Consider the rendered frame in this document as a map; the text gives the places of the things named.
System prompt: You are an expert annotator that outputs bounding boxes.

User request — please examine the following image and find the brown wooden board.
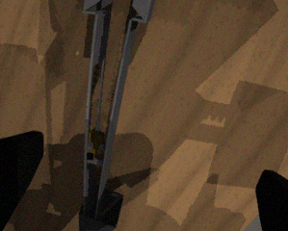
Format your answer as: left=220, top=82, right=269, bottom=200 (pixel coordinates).
left=0, top=0, right=288, bottom=231

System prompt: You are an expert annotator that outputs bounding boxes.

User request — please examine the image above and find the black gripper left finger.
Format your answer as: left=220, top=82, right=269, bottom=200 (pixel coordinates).
left=0, top=131, right=43, bottom=231

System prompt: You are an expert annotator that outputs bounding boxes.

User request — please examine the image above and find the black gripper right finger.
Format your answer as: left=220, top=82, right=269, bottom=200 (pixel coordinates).
left=255, top=169, right=288, bottom=231

